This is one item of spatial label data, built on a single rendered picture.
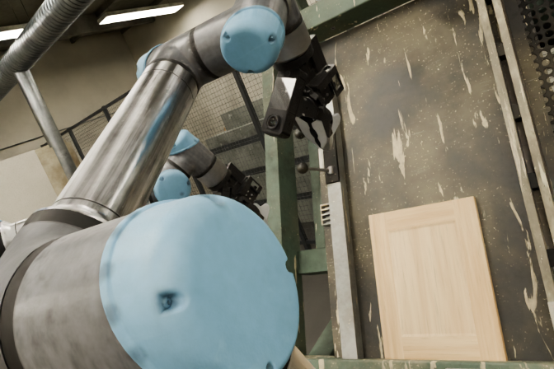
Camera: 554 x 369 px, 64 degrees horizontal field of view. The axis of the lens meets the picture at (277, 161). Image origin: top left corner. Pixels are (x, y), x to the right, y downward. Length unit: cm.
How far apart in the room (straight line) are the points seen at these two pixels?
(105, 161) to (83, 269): 19
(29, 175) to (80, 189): 424
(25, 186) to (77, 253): 436
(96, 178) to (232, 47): 23
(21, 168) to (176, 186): 379
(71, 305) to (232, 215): 10
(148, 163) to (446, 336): 101
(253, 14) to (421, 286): 97
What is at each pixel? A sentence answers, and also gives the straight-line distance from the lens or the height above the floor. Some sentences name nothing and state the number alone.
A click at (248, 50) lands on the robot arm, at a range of 55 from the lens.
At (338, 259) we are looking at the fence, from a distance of 141.
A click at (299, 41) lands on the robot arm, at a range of 69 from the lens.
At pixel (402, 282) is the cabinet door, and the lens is 135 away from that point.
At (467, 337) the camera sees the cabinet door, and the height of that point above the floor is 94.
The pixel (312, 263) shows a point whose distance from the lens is 155.
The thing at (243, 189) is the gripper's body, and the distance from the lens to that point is 114.
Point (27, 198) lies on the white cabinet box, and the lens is 463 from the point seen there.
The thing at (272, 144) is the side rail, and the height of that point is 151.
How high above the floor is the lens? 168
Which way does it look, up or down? 8 degrees down
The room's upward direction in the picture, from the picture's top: 22 degrees counter-clockwise
